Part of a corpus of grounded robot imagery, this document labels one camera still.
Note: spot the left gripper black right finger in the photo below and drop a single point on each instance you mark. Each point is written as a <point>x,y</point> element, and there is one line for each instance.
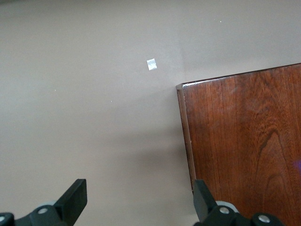
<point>207,212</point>

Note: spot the dark brown wooden cabinet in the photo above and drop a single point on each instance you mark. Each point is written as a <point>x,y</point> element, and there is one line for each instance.
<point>247,141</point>

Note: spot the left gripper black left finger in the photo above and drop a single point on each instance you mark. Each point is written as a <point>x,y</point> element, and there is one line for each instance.
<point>68,204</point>

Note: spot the small tape piece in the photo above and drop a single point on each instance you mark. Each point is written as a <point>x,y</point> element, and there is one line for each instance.
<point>151,64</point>

